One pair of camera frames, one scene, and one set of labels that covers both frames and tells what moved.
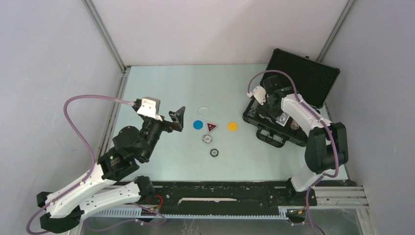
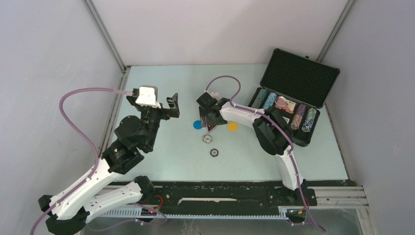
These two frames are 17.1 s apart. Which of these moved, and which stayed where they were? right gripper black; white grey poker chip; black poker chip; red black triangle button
Moved: right gripper black
Stayed: white grey poker chip; black poker chip; red black triangle button
